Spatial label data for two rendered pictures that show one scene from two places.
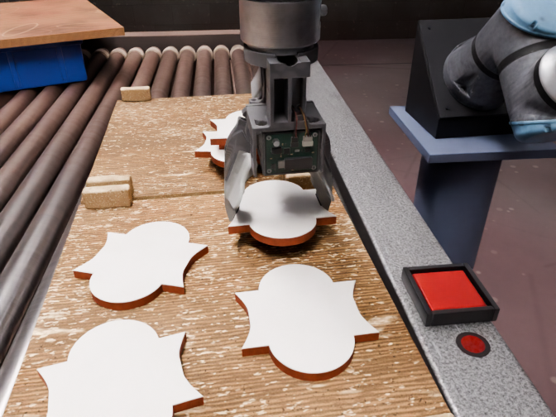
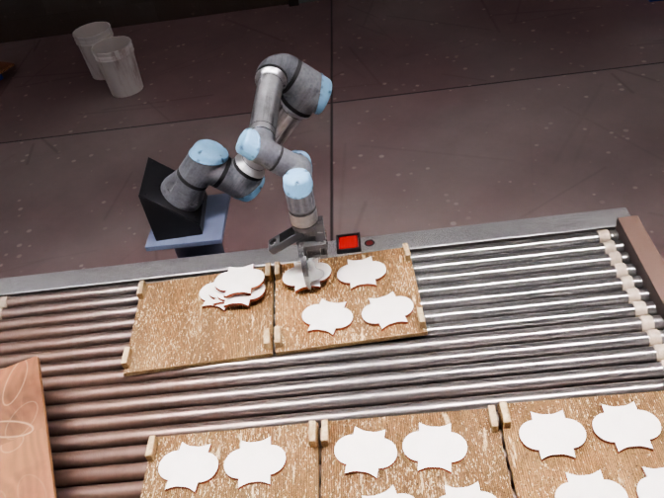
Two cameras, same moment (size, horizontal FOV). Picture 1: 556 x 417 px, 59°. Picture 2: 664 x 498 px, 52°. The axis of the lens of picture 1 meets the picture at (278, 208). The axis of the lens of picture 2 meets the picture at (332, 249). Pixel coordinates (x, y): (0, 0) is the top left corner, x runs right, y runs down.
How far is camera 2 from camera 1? 1.77 m
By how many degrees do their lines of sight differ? 61
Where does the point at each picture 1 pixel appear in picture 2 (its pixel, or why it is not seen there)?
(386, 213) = (293, 254)
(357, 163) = (245, 260)
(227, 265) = (330, 294)
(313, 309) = (361, 269)
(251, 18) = (311, 218)
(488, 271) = not seen: hidden behind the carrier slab
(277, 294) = (353, 278)
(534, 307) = not seen: hidden behind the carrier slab
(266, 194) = (295, 278)
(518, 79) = (233, 181)
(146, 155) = (226, 337)
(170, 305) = (352, 306)
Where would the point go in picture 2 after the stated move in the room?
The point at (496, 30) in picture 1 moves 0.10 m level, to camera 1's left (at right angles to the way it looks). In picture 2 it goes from (203, 171) to (196, 190)
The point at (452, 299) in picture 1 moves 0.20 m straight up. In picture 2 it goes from (354, 241) to (346, 190)
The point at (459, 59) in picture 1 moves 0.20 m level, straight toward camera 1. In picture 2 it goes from (182, 194) to (232, 204)
